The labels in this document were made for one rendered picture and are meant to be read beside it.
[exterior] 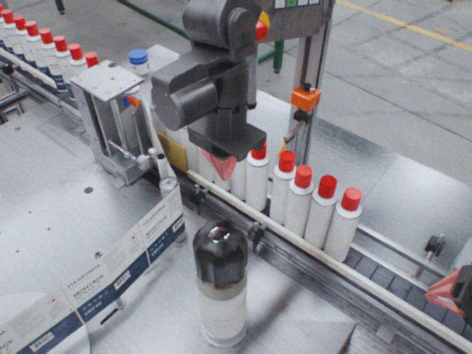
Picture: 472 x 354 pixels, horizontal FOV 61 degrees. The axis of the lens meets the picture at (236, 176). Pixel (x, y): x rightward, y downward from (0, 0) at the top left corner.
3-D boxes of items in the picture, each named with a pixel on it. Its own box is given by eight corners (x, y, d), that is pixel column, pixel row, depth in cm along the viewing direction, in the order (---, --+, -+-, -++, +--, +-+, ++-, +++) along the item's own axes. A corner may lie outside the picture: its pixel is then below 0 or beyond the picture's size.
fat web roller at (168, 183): (164, 239, 93) (152, 183, 80) (178, 227, 96) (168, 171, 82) (178, 250, 91) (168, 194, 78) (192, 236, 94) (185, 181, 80)
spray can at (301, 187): (278, 235, 94) (286, 173, 79) (288, 220, 97) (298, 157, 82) (299, 244, 92) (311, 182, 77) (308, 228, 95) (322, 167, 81)
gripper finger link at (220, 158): (223, 197, 62) (223, 151, 55) (190, 175, 65) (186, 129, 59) (251, 174, 66) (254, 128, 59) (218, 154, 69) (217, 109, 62)
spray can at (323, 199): (298, 239, 93) (309, 178, 78) (315, 229, 95) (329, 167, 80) (313, 255, 90) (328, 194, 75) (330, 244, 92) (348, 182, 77)
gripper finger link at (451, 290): (412, 291, 76) (460, 291, 68) (426, 266, 80) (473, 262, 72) (431, 318, 77) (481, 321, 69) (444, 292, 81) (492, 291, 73)
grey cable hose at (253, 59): (239, 107, 96) (239, 20, 81) (248, 99, 98) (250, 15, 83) (251, 112, 94) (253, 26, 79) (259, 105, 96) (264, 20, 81)
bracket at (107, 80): (69, 81, 93) (67, 77, 92) (107, 62, 99) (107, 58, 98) (106, 103, 87) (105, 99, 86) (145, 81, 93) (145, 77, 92)
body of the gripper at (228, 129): (239, 166, 55) (240, 122, 50) (185, 134, 60) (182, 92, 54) (267, 143, 59) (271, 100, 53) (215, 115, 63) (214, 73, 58)
